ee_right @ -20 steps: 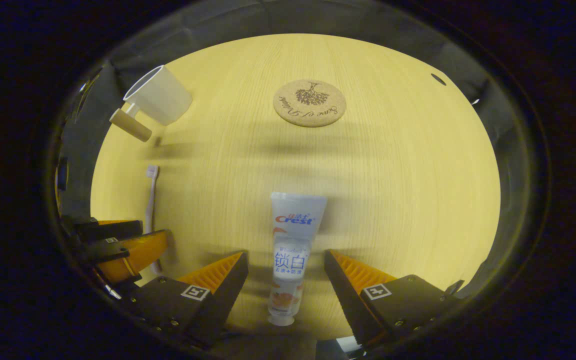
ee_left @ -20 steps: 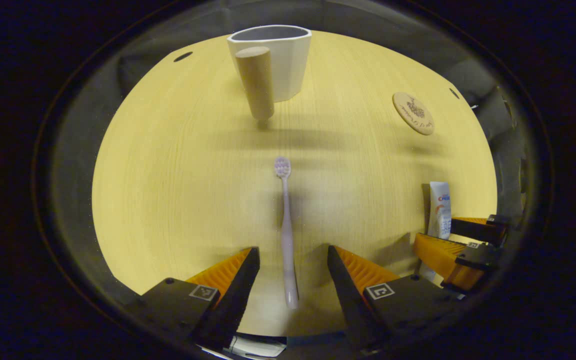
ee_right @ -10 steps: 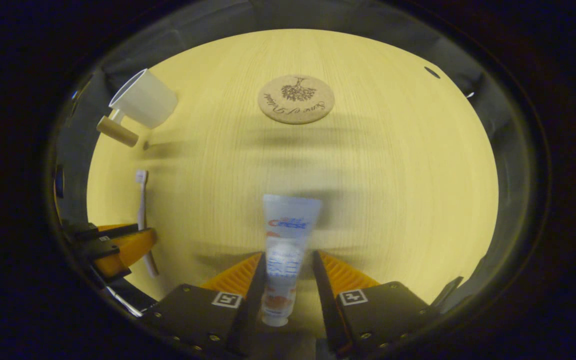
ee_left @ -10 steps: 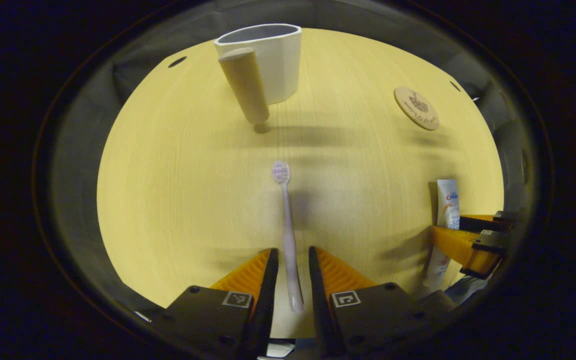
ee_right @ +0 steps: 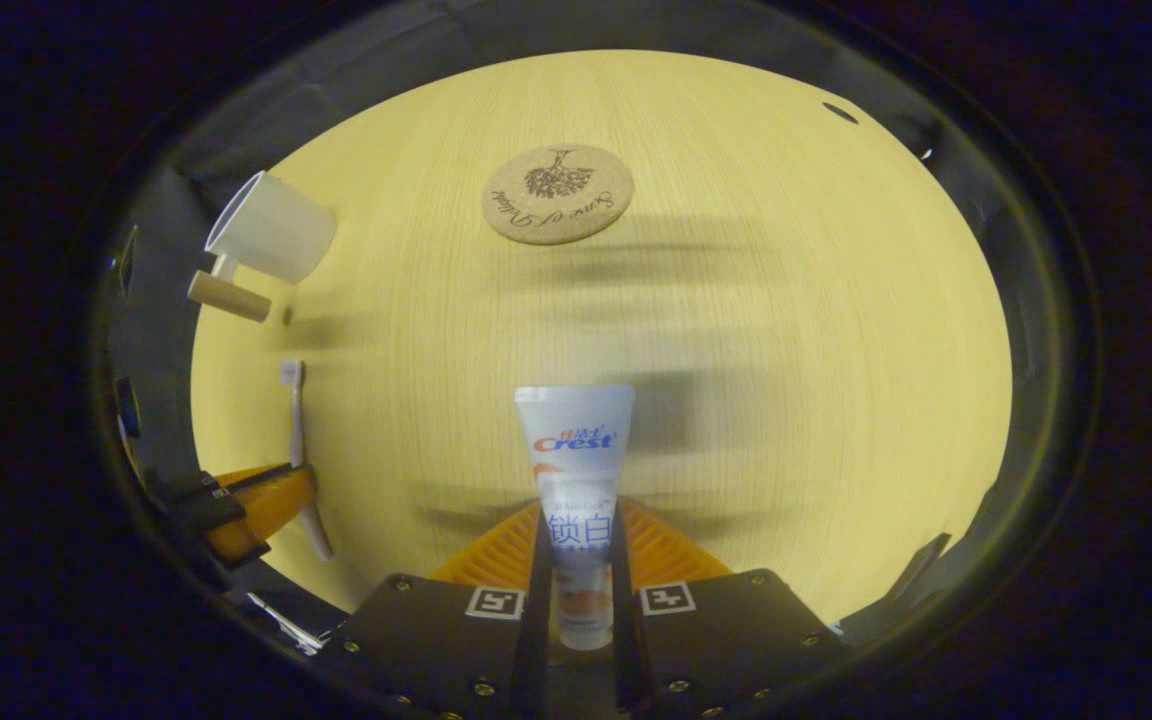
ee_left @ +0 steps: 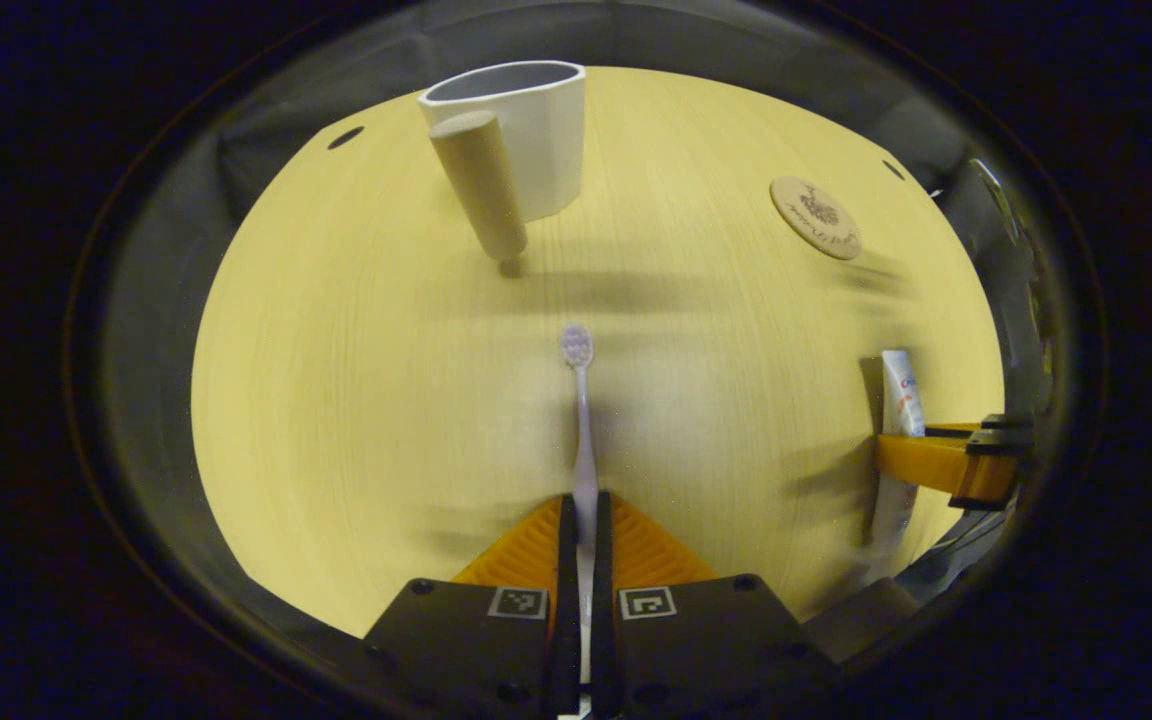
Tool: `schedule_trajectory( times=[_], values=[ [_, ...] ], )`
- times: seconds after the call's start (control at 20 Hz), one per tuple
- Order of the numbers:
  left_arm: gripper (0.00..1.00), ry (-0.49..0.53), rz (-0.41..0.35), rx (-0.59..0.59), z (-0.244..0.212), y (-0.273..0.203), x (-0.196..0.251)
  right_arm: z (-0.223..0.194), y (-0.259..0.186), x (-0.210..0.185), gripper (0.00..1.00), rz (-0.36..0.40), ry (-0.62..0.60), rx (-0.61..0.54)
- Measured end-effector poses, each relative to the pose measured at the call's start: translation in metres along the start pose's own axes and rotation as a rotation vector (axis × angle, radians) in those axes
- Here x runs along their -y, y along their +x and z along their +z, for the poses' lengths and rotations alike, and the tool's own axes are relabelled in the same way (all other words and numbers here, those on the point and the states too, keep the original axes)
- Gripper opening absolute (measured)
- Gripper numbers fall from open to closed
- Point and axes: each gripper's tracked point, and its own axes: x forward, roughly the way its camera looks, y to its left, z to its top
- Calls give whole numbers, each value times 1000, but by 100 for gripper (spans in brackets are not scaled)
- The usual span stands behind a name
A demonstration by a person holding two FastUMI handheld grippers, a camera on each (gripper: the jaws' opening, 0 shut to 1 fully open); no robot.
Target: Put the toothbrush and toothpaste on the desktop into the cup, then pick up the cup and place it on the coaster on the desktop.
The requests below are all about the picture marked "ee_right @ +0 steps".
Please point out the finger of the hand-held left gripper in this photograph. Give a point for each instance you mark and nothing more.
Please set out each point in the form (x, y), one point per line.
(206, 510)

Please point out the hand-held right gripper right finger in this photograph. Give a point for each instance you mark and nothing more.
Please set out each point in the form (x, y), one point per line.
(726, 650)

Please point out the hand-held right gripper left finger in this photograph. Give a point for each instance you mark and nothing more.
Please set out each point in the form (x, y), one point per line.
(436, 650)

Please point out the white toothbrush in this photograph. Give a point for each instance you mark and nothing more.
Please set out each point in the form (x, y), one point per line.
(295, 420)

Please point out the white toothpaste tube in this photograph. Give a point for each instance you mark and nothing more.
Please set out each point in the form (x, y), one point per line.
(576, 460)

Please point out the round cork coaster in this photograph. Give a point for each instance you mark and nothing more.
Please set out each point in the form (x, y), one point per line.
(558, 195)

